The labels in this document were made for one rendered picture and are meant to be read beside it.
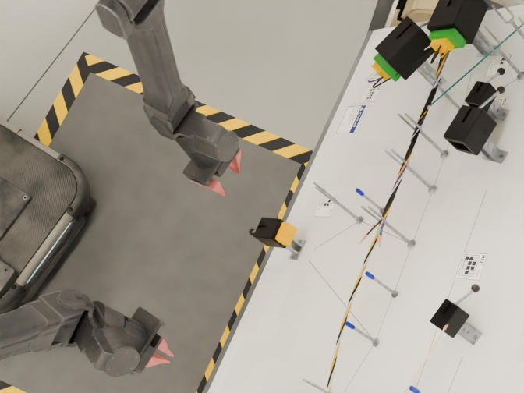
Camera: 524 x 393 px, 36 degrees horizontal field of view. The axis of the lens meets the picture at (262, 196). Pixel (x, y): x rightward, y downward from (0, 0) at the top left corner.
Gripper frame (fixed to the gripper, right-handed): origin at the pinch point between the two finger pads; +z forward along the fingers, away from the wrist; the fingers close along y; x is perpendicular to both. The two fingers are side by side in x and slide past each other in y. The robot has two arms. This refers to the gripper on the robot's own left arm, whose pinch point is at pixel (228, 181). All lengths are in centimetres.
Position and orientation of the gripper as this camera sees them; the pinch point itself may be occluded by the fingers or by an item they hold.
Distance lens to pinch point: 160.9
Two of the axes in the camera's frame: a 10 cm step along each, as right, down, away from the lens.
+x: -7.6, -3.0, 5.8
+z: 3.9, 5.1, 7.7
